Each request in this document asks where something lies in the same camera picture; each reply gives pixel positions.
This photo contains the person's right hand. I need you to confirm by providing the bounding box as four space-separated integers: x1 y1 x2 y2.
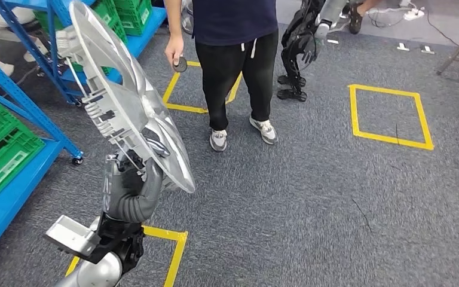
164 36 185 68

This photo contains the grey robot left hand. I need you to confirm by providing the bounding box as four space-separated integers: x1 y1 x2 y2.
102 129 171 207

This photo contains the small black disc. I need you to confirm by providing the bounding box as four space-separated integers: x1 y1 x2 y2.
173 56 189 74

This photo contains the silver plastic wheel cover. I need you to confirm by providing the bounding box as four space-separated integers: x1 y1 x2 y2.
55 0 197 195

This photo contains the blue metal shelf rack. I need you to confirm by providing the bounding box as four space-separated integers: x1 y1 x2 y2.
0 0 168 107
0 43 84 270

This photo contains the yellow floor tape square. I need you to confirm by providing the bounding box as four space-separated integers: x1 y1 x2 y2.
65 225 189 287
348 84 435 151

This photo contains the black humanoid robot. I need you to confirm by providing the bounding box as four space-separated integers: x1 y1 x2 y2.
276 0 351 103

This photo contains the white power strip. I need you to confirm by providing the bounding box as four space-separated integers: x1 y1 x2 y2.
402 8 426 22

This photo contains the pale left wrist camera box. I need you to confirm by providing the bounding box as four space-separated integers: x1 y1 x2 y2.
43 215 102 264

